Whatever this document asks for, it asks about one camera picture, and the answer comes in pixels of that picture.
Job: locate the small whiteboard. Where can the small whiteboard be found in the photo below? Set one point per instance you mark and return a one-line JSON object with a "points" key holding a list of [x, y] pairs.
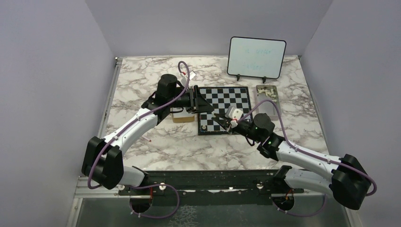
{"points": [[255, 57]]}

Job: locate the black white chessboard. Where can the black white chessboard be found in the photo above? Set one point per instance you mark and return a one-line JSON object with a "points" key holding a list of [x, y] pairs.
{"points": [[221, 98]]}

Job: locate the yellow tin tray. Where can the yellow tin tray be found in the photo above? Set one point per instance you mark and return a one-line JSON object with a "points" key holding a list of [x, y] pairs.
{"points": [[183, 117]]}

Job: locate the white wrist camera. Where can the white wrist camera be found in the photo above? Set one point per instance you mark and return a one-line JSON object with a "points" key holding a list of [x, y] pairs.
{"points": [[233, 114], [191, 76]]}

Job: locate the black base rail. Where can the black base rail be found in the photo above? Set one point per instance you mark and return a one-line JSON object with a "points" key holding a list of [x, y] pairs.
{"points": [[199, 188]]}

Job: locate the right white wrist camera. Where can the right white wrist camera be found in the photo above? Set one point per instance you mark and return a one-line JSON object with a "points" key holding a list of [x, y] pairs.
{"points": [[233, 114]]}

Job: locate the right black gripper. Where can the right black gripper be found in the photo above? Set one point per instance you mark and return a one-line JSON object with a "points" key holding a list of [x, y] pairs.
{"points": [[224, 122]]}

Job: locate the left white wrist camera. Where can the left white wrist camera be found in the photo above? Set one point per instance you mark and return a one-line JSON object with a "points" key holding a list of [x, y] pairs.
{"points": [[191, 76]]}

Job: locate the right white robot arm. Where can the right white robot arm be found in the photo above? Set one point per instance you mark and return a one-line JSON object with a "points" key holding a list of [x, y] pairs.
{"points": [[343, 178]]}

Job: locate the white chess pieces pile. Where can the white chess pieces pile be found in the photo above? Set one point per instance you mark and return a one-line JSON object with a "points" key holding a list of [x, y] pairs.
{"points": [[267, 94]]}

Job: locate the lilac tin tray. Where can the lilac tin tray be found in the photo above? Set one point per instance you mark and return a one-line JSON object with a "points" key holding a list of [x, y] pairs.
{"points": [[267, 107]]}

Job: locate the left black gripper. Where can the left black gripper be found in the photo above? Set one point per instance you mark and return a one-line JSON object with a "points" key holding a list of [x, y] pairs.
{"points": [[198, 103]]}

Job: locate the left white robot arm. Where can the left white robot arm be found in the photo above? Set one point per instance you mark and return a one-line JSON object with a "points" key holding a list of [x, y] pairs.
{"points": [[103, 161]]}

